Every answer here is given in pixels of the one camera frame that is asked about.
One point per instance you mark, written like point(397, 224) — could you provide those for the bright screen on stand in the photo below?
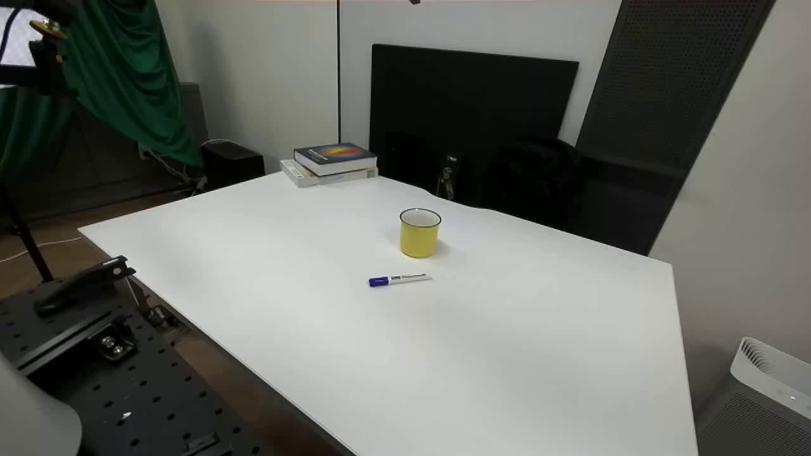
point(17, 38)

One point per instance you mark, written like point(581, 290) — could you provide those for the stack of books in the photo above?
point(297, 172)

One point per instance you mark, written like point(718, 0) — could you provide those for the yellow enamel mug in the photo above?
point(419, 242)

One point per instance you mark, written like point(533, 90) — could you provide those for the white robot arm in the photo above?
point(27, 418)

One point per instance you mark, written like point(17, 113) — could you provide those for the dark blue hardcover book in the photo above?
point(333, 157)

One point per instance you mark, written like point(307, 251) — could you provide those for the small black bracket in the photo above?
point(114, 343)

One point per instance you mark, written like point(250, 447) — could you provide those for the black table clamp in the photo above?
point(79, 286)

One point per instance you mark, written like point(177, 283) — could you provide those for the blue capped white marker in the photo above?
point(404, 279)

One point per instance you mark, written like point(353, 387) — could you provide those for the tall dark grey panel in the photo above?
point(667, 91)

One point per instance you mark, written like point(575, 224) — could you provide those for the small dark bottle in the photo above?
point(449, 179)

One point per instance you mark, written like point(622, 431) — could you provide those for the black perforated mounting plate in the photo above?
point(141, 395)

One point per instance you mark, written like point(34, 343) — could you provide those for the black box speaker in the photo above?
point(230, 164)

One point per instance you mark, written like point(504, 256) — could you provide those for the white plastic bin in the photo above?
point(760, 402)

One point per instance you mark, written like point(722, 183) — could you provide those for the large black flat board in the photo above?
point(457, 109)

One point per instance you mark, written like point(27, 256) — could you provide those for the green curtain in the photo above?
point(128, 76)

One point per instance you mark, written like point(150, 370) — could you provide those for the black tripod stand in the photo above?
point(26, 236)

